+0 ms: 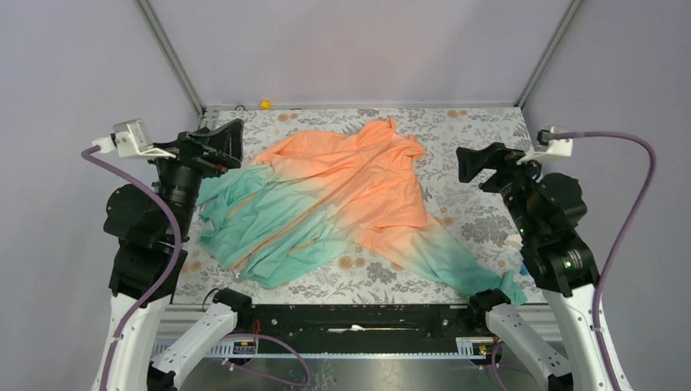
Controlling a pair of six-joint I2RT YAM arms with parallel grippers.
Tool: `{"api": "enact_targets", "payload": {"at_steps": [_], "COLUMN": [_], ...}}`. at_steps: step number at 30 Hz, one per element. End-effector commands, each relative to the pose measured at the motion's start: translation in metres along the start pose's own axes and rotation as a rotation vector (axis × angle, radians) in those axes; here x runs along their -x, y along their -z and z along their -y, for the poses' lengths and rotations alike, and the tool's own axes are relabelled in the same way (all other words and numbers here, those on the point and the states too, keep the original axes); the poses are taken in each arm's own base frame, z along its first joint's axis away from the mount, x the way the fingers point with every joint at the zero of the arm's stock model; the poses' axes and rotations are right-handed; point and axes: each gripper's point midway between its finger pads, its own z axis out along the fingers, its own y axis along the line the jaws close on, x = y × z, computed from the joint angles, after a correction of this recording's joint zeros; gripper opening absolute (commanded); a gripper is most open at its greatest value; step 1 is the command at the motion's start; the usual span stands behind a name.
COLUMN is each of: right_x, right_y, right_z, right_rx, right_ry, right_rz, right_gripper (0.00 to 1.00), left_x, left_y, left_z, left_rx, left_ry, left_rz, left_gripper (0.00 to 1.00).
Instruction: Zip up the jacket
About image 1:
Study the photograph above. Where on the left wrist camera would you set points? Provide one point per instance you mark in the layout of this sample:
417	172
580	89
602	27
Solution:
130	140

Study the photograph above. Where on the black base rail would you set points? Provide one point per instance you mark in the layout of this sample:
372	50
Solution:
399	330

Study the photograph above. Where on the aluminium frame post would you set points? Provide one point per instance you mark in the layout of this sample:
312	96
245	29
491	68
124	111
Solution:
562	28
154	24

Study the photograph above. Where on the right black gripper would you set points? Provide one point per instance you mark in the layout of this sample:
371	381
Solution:
469	161

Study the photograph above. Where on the right aluminium frame post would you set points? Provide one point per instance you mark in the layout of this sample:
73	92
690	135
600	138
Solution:
562	28

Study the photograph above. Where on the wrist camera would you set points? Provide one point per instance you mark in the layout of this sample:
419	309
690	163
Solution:
551	147
130	140

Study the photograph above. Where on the orange and teal jacket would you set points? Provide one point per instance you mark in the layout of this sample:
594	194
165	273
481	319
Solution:
302	202

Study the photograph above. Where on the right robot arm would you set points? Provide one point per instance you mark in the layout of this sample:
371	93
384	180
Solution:
546	211

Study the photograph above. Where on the left aluminium frame post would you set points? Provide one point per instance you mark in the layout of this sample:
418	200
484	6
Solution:
154	24

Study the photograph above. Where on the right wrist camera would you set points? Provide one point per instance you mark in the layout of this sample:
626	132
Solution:
551	147

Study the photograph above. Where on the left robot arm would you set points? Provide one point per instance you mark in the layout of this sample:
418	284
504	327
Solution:
150	216

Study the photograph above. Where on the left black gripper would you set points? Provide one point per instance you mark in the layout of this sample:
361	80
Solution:
226	142

